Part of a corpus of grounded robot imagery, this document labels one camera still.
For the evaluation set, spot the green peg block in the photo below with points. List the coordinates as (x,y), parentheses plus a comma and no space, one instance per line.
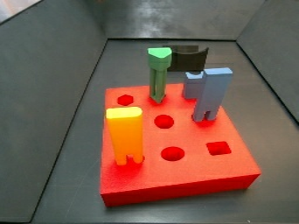
(160,62)

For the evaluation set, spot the short blue peg block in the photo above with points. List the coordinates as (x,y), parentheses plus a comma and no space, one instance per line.
(193,85)

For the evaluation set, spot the red peg board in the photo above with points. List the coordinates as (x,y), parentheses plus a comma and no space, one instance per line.
(192,157)

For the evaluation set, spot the yellow peg block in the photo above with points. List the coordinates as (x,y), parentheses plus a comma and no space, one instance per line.
(125,123)

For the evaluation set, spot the tall blue peg block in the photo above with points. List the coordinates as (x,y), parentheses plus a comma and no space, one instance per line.
(217,81)

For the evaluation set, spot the black curved bracket stand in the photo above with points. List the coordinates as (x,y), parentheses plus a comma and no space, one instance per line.
(189,58)

